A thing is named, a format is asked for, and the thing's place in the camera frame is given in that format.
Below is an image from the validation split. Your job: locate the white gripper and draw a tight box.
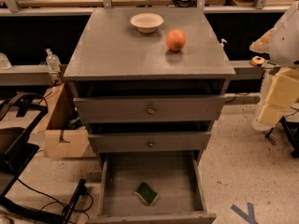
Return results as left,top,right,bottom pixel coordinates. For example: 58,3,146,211
249,29,299,125

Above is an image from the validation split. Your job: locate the green yellow sponge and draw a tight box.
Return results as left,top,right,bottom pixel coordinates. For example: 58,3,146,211
135,182,159,205

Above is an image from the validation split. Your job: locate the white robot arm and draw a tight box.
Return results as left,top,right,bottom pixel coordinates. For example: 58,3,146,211
249,1,299,131

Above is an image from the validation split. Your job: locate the middle grey drawer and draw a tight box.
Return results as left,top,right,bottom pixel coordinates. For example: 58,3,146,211
89,132,211,153

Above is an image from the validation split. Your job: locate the bottom grey open drawer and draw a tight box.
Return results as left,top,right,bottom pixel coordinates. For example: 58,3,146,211
90,151,216,224

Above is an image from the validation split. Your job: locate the top grey drawer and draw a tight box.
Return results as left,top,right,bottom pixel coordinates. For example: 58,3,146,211
74,95,224,123

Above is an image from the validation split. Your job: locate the grey wooden drawer cabinet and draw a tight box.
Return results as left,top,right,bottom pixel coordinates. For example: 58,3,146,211
63,7,236,179

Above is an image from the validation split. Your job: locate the black tripod stand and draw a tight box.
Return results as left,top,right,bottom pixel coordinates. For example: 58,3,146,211
279,117,299,159

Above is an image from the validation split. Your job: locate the small white pump bottle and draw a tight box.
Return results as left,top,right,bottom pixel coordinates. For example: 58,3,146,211
220,38,227,49

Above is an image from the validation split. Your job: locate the orange fruit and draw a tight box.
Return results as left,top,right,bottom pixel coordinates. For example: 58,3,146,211
166,30,186,52

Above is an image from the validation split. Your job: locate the white bowl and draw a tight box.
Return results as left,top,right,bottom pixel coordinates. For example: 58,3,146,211
130,13,164,34

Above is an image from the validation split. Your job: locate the cardboard box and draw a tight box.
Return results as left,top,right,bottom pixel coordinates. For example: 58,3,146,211
34,83,94,159

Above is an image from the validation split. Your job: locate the clear plastic bottle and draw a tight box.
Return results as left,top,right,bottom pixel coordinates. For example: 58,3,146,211
46,49,61,72

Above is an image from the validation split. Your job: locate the black floor cable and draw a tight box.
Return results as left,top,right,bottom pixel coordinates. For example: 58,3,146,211
16,177,94,224

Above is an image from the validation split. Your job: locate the black chair frame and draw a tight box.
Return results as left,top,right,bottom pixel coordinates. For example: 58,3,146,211
0,92,86,224

